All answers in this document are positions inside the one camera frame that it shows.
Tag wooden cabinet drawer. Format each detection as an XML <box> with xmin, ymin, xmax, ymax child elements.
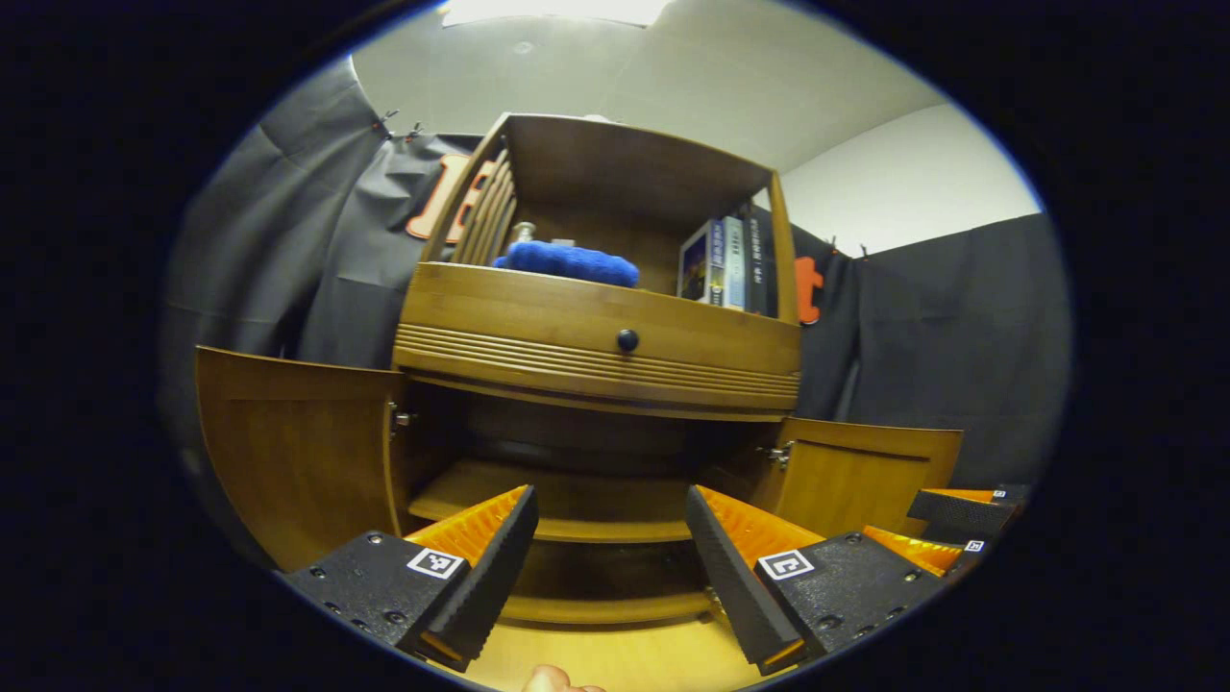
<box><xmin>392</xmin><ymin>261</ymin><xmax>803</xmax><ymax>422</ymax></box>

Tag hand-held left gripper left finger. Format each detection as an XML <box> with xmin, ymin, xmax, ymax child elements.
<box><xmin>279</xmin><ymin>483</ymin><xmax>541</xmax><ymax>674</ymax></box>

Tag wooden double-door shoe cabinet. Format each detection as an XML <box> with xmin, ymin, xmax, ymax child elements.
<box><xmin>389</xmin><ymin>112</ymin><xmax>803</xmax><ymax>626</ymax></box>

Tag wooden shoe cabinet door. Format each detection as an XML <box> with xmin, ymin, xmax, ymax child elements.
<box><xmin>754</xmin><ymin>416</ymin><xmax>965</xmax><ymax>539</ymax></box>
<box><xmin>195</xmin><ymin>346</ymin><xmax>414</xmax><ymax>573</ymax></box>

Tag ceiling light panel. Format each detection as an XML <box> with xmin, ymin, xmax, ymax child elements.
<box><xmin>440</xmin><ymin>0</ymin><xmax>674</xmax><ymax>28</ymax></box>

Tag blue folded towel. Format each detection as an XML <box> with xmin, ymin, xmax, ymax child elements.
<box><xmin>492</xmin><ymin>240</ymin><xmax>641</xmax><ymax>289</ymax></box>

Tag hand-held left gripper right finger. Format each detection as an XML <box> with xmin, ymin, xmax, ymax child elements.
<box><xmin>684</xmin><ymin>483</ymin><xmax>947</xmax><ymax>677</ymax></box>

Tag grey-blue book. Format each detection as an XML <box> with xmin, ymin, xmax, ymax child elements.
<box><xmin>721</xmin><ymin>214</ymin><xmax>750</xmax><ymax>311</ymax></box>

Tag wooden inner shelf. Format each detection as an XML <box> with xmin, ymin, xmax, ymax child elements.
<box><xmin>408</xmin><ymin>457</ymin><xmax>731</xmax><ymax>545</ymax></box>

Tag black backdrop cloth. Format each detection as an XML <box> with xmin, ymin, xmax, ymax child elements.
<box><xmin>159</xmin><ymin>58</ymin><xmax>1075</xmax><ymax>578</ymax></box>

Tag black book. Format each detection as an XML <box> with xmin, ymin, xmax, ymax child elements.
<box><xmin>745</xmin><ymin>204</ymin><xmax>775</xmax><ymax>316</ymax></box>

